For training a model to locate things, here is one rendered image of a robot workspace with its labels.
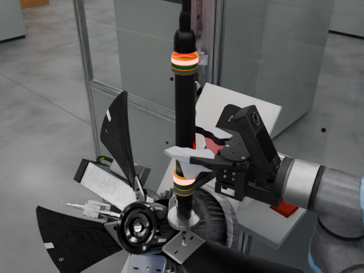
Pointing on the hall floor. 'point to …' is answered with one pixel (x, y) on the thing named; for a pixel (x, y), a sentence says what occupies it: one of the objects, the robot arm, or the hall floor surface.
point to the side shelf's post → (245, 242)
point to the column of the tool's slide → (203, 28)
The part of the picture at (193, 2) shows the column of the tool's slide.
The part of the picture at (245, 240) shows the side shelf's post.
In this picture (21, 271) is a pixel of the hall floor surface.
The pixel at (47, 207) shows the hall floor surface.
